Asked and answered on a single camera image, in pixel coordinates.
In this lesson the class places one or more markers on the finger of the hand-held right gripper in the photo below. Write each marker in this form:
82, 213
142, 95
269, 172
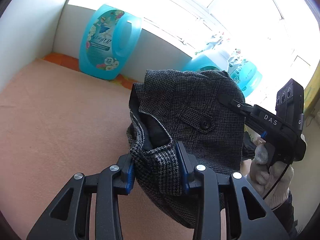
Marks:
255, 128
236, 104

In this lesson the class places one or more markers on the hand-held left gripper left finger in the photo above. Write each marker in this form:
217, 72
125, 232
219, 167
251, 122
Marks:
128, 177

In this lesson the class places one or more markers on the grey checked pants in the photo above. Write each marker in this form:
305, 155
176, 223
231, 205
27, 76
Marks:
195, 110

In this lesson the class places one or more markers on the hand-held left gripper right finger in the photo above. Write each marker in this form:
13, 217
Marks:
181, 165

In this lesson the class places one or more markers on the person's right forearm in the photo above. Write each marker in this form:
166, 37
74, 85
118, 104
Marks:
285, 217

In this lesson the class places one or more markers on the pink blanket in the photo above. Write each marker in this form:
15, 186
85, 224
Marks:
62, 130

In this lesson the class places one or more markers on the blue detergent bottle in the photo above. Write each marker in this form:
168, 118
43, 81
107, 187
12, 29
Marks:
105, 47
250, 80
200, 63

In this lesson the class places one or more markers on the person's right hand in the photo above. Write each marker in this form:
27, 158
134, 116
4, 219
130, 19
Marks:
277, 187

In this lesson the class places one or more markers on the folded black yellow-striped garment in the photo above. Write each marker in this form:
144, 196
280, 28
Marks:
247, 150

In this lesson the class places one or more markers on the white cabinet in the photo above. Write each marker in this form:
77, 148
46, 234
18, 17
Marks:
30, 25

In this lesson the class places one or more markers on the white framed window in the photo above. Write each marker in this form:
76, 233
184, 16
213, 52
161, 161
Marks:
225, 12

